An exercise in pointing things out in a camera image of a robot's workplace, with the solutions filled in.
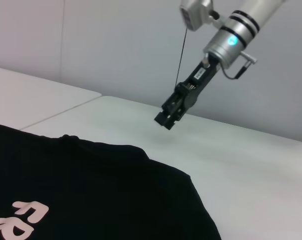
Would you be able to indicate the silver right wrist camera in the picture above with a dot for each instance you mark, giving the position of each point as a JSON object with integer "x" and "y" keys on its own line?
{"x": 193, "y": 12}

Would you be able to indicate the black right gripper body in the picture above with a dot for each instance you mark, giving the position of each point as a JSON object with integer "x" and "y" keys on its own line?
{"x": 195, "y": 87}

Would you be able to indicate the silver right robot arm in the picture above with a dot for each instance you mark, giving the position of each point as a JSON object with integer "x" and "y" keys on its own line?
{"x": 231, "y": 42}

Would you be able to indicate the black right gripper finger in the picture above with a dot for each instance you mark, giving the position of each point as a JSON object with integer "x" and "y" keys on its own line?
{"x": 178, "y": 112}
{"x": 168, "y": 110}

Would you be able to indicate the black shirt with FREE print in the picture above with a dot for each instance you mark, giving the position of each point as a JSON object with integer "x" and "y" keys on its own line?
{"x": 90, "y": 187}

